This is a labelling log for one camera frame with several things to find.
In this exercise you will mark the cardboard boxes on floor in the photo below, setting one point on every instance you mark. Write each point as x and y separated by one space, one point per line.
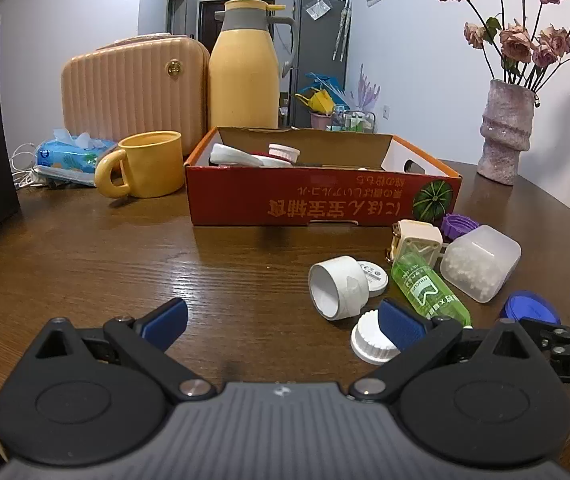
285 112

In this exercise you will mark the purple ridged cap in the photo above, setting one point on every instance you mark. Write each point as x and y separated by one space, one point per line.
457 225

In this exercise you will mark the purple artificial flowers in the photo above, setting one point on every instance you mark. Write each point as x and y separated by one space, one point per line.
365 90

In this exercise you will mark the yellow thermos jug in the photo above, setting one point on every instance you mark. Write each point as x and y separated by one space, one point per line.
242 75

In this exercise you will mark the folded hanging umbrella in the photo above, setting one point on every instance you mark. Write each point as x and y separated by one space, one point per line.
339 30
348 20

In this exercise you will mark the pink bucket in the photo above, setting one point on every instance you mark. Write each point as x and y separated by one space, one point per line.
320 121

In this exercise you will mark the pink ceramic vase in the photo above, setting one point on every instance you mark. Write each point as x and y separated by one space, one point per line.
505 135

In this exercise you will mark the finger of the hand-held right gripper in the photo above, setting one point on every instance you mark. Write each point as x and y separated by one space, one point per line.
540 327

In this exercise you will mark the bunch of dried roses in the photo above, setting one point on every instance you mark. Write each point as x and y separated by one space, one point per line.
517 42

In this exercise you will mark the red cardboard box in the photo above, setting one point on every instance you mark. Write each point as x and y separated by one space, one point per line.
265 200

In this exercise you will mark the translucent container of white beads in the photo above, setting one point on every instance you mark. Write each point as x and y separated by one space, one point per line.
480 265

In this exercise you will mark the green plastic bottle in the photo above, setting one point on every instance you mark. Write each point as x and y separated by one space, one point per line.
425 290

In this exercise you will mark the metal storage rack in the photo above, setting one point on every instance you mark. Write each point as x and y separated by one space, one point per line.
352 120

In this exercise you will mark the yellow mug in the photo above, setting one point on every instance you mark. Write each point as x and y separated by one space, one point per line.
155 165

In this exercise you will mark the blue plastic frame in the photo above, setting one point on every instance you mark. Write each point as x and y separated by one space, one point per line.
322 80

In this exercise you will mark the white wall outlet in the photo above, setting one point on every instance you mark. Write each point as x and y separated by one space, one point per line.
387 111

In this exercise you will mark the grey refrigerator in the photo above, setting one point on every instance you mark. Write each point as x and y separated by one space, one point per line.
305 60

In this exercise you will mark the white tape roll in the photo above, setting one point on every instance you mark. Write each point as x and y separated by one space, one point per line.
345 272

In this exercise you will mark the dark entrance door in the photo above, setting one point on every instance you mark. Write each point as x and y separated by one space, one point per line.
205 30

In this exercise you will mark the red and white lint brush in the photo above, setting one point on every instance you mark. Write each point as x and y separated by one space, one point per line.
230 154

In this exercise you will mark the blue round lid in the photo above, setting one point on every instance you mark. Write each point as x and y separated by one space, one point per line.
530 305

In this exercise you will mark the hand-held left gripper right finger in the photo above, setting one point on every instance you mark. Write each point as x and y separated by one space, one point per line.
402 327

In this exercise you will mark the clear pouch on refrigerator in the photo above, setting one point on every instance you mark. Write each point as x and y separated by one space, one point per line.
319 8

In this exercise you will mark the white ribbed cap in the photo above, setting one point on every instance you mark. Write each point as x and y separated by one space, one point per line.
367 342

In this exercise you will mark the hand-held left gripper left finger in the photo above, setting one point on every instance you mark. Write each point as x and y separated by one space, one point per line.
167 322

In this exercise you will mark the white round disc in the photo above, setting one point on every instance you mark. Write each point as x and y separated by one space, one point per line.
377 277

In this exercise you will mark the yellow watering can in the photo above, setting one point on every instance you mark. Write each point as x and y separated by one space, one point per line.
322 101

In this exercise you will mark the blue tissue pack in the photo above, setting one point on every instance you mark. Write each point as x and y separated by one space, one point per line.
65 157

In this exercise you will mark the orange ribbed suitcase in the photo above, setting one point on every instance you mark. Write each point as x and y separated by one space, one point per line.
130 90

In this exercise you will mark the cream plug adapter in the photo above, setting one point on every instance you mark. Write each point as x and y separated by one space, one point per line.
417 245

